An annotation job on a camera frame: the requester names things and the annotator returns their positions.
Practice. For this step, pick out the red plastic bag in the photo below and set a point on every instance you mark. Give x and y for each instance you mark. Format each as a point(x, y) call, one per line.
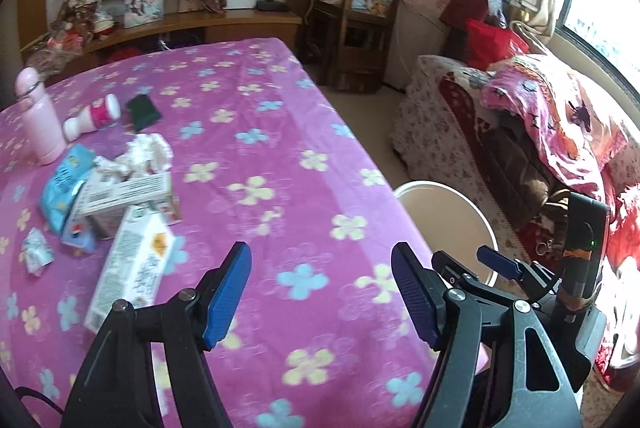
point(488, 44)

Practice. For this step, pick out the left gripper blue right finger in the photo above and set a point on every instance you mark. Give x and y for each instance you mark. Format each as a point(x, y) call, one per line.
point(422, 291)

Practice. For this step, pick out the white milk carton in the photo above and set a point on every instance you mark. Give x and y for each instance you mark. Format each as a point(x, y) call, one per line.
point(134, 266)

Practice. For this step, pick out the brown quilted jacket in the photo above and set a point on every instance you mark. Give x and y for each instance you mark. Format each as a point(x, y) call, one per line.
point(522, 185)

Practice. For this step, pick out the dark green wallet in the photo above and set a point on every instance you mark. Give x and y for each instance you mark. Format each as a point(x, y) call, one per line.
point(143, 112)

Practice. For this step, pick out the white green wrapper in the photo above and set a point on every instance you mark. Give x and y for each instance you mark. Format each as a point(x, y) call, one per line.
point(38, 253)

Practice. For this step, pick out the framed couple photo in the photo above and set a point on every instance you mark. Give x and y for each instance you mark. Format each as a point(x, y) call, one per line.
point(138, 12)

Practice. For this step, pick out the floral covered sofa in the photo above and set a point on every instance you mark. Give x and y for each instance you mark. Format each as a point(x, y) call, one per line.
point(437, 134)

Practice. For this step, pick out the picture on chair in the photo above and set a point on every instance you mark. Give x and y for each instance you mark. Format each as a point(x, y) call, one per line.
point(378, 8)

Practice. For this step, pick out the crumpled white tissue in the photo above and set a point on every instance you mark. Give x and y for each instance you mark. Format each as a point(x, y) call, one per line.
point(146, 154)

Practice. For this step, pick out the blue snack packet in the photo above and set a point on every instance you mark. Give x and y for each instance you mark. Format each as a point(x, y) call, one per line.
point(60, 191)

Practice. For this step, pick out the pink cartoon blanket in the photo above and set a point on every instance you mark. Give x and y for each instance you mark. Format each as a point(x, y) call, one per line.
point(575, 125)

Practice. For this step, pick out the wooden chair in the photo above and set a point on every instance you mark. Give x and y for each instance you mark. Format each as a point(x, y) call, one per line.
point(352, 47)

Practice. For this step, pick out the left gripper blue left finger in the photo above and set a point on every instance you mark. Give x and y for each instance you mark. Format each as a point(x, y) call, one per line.
point(220, 294)

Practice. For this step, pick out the black remote on cabinet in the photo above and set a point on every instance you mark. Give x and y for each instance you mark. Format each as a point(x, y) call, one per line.
point(272, 6)

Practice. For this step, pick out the wooden tv cabinet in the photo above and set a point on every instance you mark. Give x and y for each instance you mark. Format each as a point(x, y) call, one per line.
point(233, 25)

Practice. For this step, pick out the white plastic trash bucket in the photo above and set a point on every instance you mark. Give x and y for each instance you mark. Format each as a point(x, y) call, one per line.
point(449, 221)

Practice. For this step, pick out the white medicine box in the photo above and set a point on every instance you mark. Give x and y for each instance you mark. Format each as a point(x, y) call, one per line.
point(104, 200)

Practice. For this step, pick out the pink thermos bottle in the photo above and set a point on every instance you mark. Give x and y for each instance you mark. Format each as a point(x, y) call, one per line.
point(40, 120)

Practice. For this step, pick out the red white small bottle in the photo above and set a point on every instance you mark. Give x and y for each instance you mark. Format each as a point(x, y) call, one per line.
point(97, 115)

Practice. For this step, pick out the pink floral tablecloth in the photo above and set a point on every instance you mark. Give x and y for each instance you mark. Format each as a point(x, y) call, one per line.
point(321, 337)

